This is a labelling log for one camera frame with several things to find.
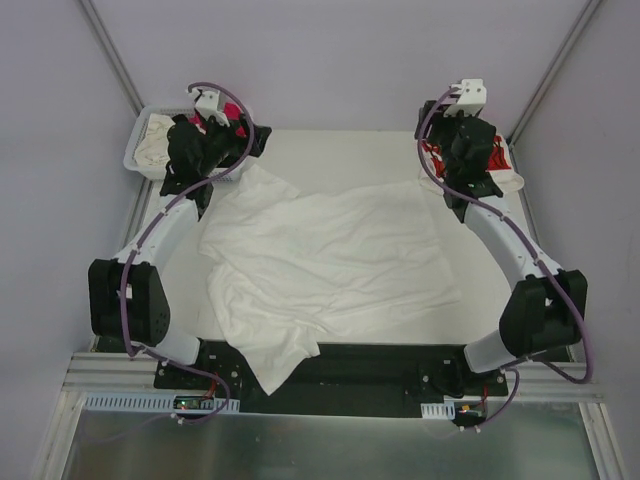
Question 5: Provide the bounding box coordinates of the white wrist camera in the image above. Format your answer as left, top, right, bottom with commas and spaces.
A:
188, 88, 226, 122
444, 79, 487, 117

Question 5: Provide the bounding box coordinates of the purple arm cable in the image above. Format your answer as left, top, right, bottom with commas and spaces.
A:
119, 80, 257, 426
413, 85, 597, 441

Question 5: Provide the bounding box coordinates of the aluminium extrusion rail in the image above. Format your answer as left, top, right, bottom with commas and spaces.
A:
514, 363, 605, 403
62, 352, 157, 392

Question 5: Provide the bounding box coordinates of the left white cable duct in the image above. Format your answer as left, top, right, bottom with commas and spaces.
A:
85, 393, 240, 415

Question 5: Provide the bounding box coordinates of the aluminium frame post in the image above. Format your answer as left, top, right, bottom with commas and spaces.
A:
76, 0, 144, 114
507, 0, 605, 146

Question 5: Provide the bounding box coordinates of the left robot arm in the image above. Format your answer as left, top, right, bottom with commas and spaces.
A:
88, 115, 272, 389

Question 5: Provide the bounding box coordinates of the right white cable duct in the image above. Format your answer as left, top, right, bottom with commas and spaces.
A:
420, 401, 456, 421

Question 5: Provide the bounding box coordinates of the aluminium frame post left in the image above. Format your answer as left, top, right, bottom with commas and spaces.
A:
76, 0, 144, 114

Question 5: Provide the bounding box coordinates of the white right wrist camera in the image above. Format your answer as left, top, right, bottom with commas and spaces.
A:
444, 79, 487, 117

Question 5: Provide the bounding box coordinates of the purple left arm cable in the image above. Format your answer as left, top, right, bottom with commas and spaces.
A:
119, 80, 257, 426

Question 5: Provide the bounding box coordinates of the white cable duct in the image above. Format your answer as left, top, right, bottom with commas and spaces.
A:
85, 393, 240, 415
420, 401, 456, 421

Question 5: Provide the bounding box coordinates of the aluminium frame post right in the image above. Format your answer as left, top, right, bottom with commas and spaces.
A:
507, 0, 605, 146

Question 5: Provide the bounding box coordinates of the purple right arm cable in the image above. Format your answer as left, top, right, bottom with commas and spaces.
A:
413, 85, 597, 441

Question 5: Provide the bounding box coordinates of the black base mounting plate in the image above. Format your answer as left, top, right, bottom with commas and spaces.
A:
152, 340, 509, 419

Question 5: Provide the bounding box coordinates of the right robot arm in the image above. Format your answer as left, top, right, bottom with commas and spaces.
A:
415, 92, 593, 395

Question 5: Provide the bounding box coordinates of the aluminium extrusion rail left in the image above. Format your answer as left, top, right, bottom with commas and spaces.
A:
62, 352, 157, 392

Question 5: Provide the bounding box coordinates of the cream shirt in basket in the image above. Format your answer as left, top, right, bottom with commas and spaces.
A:
133, 113, 175, 168

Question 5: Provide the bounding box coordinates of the aluminium extrusion rail right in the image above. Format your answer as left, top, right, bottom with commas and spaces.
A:
514, 363, 605, 403

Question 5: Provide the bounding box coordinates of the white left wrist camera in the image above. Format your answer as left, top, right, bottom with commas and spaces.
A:
188, 88, 226, 122

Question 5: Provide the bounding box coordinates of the folded Coca-Cola print t-shirt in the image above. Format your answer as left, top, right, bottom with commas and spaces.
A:
421, 133, 525, 194

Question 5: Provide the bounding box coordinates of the pink garment in basket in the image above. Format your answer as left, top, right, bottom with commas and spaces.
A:
188, 102, 247, 138

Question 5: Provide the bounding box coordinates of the plain white t-shirt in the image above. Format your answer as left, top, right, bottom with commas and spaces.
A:
199, 166, 461, 394

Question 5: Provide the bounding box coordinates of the white plastic laundry basket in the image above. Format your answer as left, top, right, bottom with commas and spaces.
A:
124, 104, 271, 193

